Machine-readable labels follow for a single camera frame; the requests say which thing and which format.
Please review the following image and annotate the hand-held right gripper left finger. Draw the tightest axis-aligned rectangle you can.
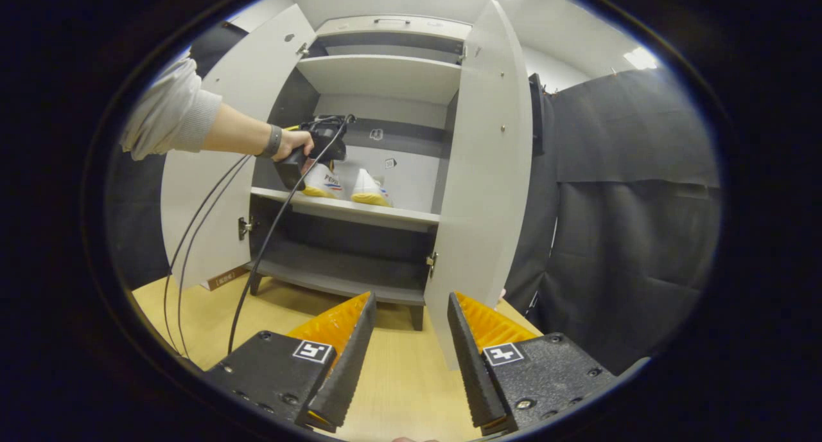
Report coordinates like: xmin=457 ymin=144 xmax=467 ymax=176
xmin=204 ymin=292 xmax=378 ymax=433

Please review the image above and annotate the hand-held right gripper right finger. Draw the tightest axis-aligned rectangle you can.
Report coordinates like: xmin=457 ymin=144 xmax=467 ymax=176
xmin=447 ymin=292 xmax=618 ymax=436

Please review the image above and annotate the white canvas shoe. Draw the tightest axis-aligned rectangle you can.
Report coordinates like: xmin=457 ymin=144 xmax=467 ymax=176
xmin=351 ymin=168 xmax=393 ymax=208
xmin=301 ymin=161 xmax=345 ymax=200

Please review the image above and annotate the grey shoe cabinet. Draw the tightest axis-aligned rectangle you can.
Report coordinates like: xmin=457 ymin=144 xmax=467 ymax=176
xmin=247 ymin=15 xmax=473 ymax=332

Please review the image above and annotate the grey cabinet door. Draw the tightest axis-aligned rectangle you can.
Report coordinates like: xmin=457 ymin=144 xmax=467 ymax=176
xmin=424 ymin=0 xmax=547 ymax=371
xmin=161 ymin=4 xmax=317 ymax=290

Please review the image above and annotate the grey wristband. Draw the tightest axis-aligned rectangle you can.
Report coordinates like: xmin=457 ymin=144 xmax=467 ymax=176
xmin=257 ymin=124 xmax=284 ymax=160

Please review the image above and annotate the brown book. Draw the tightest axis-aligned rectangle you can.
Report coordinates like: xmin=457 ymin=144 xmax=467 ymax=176
xmin=199 ymin=265 xmax=251 ymax=292

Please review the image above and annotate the black backdrop cloth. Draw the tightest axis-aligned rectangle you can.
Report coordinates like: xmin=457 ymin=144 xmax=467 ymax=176
xmin=106 ymin=21 xmax=723 ymax=376

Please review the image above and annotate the small ceiling light panel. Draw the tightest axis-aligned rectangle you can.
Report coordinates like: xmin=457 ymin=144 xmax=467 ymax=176
xmin=623 ymin=46 xmax=660 ymax=71

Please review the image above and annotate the thick black cable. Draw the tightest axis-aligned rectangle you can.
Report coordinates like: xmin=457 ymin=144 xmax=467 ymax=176
xmin=227 ymin=113 xmax=356 ymax=355

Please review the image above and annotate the thin black cable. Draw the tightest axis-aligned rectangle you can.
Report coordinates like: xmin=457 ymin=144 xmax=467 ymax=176
xmin=163 ymin=154 xmax=252 ymax=354
xmin=177 ymin=156 xmax=254 ymax=359

